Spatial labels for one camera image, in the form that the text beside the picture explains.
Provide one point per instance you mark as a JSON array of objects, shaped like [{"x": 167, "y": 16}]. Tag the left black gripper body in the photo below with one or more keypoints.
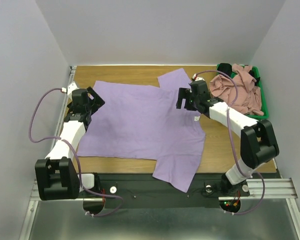
[{"x": 94, "y": 104}]

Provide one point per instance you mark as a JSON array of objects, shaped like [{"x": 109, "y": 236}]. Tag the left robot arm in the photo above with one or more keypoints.
[{"x": 56, "y": 176}]

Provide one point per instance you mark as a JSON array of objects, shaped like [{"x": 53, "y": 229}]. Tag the pink t-shirt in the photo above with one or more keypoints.
[{"x": 241, "y": 92}]

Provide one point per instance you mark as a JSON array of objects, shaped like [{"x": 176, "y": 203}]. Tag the right electronics board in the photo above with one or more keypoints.
[{"x": 232, "y": 206}]

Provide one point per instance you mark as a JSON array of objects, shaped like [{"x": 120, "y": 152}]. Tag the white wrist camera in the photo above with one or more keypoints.
[
  {"x": 69, "y": 89},
  {"x": 195, "y": 77}
]

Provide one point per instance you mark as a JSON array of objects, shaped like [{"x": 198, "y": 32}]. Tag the purple t-shirt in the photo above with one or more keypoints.
[{"x": 142, "y": 122}]

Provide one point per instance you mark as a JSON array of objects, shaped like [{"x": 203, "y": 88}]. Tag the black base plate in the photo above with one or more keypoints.
[{"x": 114, "y": 200}]

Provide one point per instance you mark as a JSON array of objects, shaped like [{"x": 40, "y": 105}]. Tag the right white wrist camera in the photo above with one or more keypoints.
[{"x": 195, "y": 77}]

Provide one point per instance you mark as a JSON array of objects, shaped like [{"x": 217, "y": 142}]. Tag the black t-shirt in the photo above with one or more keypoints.
[{"x": 225, "y": 68}]

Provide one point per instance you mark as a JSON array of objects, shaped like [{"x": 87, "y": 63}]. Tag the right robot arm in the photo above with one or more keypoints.
[{"x": 258, "y": 143}]

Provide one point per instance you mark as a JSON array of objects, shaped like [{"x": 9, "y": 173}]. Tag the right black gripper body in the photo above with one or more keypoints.
[{"x": 184, "y": 97}]

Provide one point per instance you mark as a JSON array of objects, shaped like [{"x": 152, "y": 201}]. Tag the aluminium front rail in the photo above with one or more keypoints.
[{"x": 270, "y": 190}]

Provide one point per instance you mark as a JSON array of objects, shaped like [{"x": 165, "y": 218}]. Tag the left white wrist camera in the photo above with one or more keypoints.
[{"x": 69, "y": 89}]

